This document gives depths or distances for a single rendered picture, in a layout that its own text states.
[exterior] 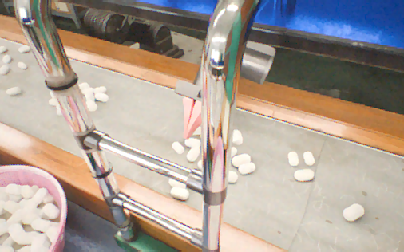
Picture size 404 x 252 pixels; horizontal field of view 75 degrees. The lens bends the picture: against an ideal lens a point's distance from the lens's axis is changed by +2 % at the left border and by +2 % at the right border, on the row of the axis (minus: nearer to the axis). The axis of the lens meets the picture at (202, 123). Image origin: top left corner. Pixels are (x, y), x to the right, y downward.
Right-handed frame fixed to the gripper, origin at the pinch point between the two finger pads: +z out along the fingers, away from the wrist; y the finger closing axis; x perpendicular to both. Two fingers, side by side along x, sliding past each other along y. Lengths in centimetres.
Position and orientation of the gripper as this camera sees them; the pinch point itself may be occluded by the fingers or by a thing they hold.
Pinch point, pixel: (187, 134)
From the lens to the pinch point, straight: 50.3
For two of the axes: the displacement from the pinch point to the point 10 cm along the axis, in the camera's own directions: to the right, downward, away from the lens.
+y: 8.8, 3.4, -3.2
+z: -3.8, 9.2, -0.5
